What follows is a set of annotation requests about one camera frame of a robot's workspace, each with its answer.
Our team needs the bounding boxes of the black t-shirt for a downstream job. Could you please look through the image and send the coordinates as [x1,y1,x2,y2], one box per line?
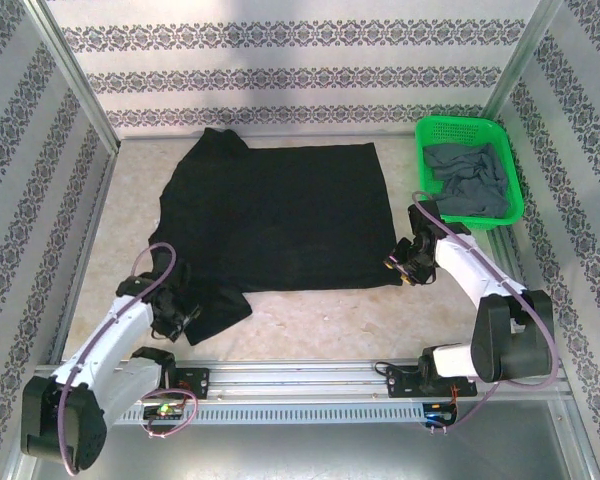
[147,127,404,347]

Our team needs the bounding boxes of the small controller board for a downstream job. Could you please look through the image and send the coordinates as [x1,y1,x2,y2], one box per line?
[423,402,460,430]
[142,403,185,422]

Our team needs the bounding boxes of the grey t-shirt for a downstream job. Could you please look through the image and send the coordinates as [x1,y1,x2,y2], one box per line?
[422,142,512,219]

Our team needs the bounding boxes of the green plastic basket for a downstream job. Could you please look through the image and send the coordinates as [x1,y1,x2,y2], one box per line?
[413,115,525,231]

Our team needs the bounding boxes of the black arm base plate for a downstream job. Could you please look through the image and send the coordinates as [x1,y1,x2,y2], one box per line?
[172,367,212,401]
[385,363,479,399]

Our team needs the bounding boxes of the purple cable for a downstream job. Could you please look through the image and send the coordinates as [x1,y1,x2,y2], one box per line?
[54,242,200,476]
[410,189,562,436]

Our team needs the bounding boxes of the aluminium mounting rail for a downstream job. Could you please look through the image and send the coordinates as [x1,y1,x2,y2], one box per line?
[32,360,567,401]

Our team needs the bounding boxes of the slotted grey cable duct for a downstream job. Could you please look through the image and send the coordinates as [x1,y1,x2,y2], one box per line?
[117,402,431,426]

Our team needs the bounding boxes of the aluminium frame post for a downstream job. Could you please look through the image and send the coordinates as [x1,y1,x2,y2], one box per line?
[479,0,566,124]
[27,0,122,154]

